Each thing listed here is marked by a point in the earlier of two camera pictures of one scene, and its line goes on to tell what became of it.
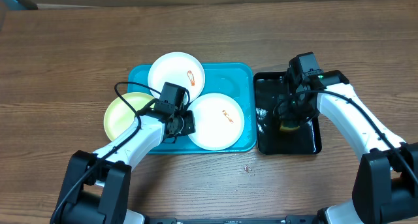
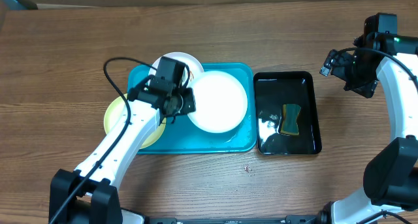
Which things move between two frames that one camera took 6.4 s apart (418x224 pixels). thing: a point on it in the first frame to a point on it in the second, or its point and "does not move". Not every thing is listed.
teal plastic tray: x=236 y=80 does not move
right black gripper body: x=296 y=111 to x=357 y=74
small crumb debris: x=247 y=168 does not move
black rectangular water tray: x=271 y=140 does not move
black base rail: x=289 y=219 does not move
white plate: x=219 y=121 to x=221 y=102
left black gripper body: x=186 y=125 to x=185 y=102
